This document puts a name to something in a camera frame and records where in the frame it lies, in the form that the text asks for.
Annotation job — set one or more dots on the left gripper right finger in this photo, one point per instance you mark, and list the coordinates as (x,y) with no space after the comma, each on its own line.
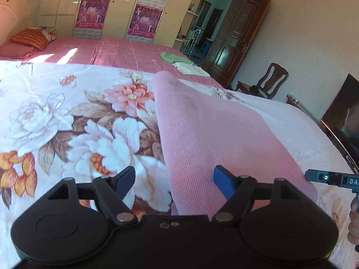
(238,193)

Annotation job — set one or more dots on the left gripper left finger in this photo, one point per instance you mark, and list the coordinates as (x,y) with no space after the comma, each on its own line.
(110,193)

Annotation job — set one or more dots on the pink long-sleeve sweater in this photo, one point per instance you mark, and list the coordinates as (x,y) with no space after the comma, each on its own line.
(199,132)

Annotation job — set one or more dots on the person right hand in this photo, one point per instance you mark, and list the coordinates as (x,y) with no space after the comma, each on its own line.
(353,228)

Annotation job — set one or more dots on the black television screen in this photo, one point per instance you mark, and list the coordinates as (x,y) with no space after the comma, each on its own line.
(341,117)

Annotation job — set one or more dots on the white floral bed sheet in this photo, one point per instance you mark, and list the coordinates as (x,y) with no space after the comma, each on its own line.
(84,122)

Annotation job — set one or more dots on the dark wooden chair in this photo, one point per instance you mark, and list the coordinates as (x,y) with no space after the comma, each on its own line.
(268,86)

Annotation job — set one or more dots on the white folded cloth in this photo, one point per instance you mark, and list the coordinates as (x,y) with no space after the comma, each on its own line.
(192,70)

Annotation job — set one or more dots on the pink checkered bedspread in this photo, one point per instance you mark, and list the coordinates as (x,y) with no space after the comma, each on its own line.
(115,52)

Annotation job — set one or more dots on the green folded cloth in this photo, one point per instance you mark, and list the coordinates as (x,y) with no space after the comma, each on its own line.
(172,59)

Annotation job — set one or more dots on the dark brown wooden door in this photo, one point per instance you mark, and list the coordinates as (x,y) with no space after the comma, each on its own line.
(236,33)

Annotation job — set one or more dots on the pink pillow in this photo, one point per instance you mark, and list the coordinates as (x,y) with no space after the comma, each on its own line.
(16,51)

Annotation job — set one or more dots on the orange striped pillow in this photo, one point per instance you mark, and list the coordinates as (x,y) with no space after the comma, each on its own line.
(35,37)

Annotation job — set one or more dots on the lower right purple poster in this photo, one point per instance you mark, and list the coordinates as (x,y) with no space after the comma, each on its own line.
(144,23)

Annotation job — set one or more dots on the lower left purple poster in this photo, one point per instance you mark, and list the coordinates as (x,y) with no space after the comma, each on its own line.
(90,19)

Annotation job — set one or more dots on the cream built-in wardrobe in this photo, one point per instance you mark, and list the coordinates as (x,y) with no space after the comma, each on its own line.
(175,19)

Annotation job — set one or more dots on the cream wooden headboard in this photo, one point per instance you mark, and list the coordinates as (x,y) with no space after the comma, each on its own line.
(15,16)

